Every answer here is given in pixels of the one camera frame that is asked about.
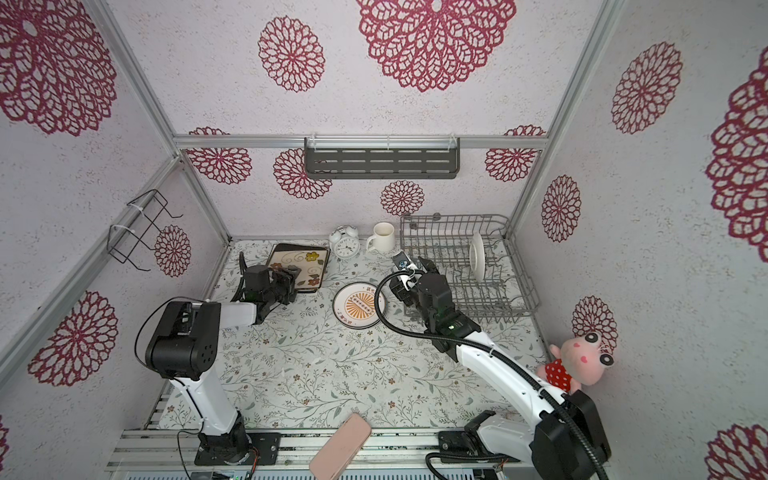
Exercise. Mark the white round plate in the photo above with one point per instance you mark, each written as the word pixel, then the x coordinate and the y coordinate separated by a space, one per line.
pixel 477 258
pixel 353 306

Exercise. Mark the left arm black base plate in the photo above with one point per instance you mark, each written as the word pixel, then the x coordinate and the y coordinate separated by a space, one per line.
pixel 260 448

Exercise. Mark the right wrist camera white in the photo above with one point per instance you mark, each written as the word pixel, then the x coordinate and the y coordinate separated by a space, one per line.
pixel 405 266

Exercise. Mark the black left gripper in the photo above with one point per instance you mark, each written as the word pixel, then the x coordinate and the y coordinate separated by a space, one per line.
pixel 287 276

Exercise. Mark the pink phone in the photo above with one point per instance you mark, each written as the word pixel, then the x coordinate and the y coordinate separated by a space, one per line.
pixel 338 452

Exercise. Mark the pink pig plush toy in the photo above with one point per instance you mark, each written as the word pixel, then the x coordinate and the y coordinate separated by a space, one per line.
pixel 580 361

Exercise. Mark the grey wall shelf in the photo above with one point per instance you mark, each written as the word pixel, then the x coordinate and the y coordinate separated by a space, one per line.
pixel 385 159

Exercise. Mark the white twin bell alarm clock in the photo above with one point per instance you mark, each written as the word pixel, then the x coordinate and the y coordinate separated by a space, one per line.
pixel 344 242

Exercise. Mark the white ceramic mug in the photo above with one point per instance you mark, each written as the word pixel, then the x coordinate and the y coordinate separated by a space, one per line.
pixel 383 238

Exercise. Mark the black wire wall holder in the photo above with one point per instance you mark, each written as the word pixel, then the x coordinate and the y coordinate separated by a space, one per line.
pixel 126 236

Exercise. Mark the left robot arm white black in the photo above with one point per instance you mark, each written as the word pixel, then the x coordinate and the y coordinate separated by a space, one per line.
pixel 184 347

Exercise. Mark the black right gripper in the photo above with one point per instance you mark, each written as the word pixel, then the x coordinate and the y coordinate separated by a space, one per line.
pixel 424 274

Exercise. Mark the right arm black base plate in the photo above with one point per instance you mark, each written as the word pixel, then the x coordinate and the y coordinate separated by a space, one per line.
pixel 459 446

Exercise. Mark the black square plate glossy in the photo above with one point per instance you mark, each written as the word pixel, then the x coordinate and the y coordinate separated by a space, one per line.
pixel 312 262

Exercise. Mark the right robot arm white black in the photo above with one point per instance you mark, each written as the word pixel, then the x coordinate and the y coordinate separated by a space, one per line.
pixel 561 435

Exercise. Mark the grey wire dish rack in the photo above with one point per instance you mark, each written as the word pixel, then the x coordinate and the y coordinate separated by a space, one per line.
pixel 506 295

